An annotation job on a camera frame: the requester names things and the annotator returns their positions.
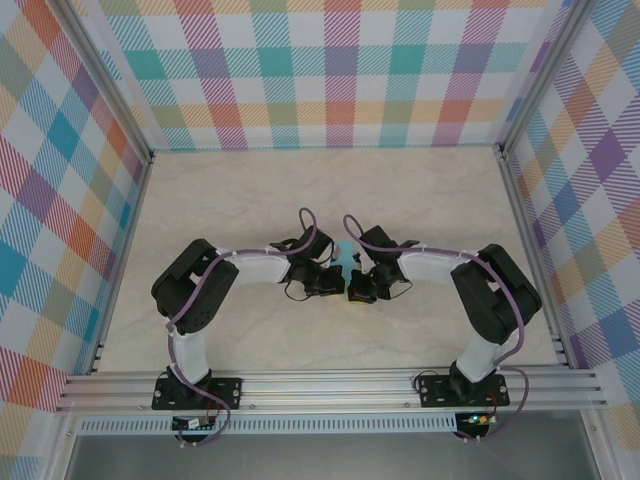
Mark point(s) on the teal paper sheet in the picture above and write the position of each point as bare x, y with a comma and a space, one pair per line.
346, 252

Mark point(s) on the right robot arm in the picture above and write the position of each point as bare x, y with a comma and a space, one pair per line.
500, 295

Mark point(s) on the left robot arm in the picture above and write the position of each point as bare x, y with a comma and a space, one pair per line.
195, 290

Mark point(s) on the small circuit board green light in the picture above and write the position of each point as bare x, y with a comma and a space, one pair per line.
477, 419

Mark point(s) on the small black circuit board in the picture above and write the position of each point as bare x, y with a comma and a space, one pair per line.
192, 424

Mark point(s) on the aluminium mounting rail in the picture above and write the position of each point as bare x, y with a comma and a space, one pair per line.
325, 390

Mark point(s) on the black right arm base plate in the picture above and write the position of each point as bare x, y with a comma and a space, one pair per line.
435, 390

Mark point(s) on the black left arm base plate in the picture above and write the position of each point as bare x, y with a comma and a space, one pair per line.
230, 392

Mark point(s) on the aluminium table side rail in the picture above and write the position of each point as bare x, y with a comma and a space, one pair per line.
532, 250
122, 260

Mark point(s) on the aluminium upright frame post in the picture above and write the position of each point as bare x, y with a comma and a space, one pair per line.
107, 85
540, 80

